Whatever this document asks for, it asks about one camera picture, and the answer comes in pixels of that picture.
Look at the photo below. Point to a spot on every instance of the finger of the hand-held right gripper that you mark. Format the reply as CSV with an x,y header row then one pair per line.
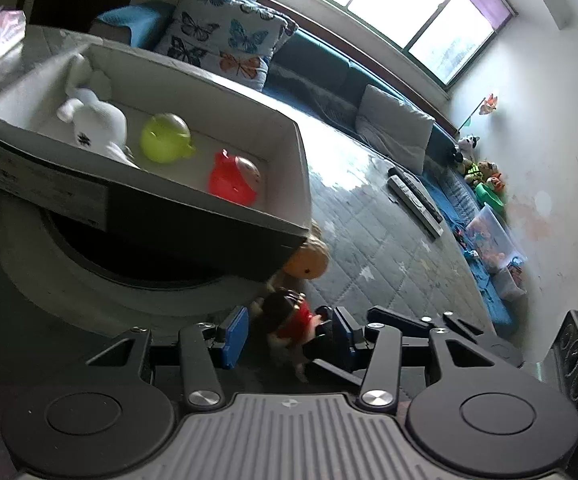
x,y
326,332
489,342

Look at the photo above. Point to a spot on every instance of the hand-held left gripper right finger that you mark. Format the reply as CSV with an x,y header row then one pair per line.
x,y
345,332

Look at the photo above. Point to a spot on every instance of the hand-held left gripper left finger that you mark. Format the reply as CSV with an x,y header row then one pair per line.
x,y
234,337

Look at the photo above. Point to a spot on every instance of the black haired red doll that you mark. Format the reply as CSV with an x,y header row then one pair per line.
x,y
294,320

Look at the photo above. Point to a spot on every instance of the black and white cardboard box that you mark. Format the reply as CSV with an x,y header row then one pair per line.
x,y
169,230

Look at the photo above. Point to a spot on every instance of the red round toy figure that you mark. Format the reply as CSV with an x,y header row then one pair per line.
x,y
226,182

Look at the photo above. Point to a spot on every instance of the green round toy figure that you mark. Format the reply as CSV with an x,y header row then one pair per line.
x,y
164,137

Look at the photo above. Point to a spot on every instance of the white rabbit plush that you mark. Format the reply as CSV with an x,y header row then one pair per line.
x,y
99,120

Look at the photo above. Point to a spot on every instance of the small clear plastic bin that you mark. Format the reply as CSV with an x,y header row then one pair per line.
x,y
511,282

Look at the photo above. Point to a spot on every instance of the orange bear toy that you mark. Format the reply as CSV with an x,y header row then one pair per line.
x,y
309,260

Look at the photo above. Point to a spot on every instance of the clear plastic toy bin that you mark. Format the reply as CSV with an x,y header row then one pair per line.
x,y
494,240

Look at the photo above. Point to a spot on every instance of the grey remote control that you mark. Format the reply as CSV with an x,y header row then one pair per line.
x,y
419,192
414,207

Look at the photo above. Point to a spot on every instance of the green plastic toy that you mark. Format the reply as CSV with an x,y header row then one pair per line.
x,y
491,195

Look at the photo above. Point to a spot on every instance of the orange plush toy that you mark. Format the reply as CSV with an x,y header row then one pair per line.
x,y
496,182

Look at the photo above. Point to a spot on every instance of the brown plush toy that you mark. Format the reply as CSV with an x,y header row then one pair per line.
x,y
479,172

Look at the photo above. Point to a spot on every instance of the black and white cow plush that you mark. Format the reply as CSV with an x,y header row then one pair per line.
x,y
466,147

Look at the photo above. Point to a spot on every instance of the plain grey pillow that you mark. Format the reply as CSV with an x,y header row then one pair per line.
x,y
394,125

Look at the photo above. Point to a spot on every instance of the colourful pinwheel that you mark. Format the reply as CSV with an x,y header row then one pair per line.
x,y
491,104

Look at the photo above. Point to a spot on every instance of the blue sofa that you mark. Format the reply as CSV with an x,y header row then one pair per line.
x,y
319,70

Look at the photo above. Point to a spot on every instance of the butterfly print pillow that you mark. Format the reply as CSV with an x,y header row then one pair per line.
x,y
219,30

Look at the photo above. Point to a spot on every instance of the large window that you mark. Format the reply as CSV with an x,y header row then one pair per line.
x,y
394,5

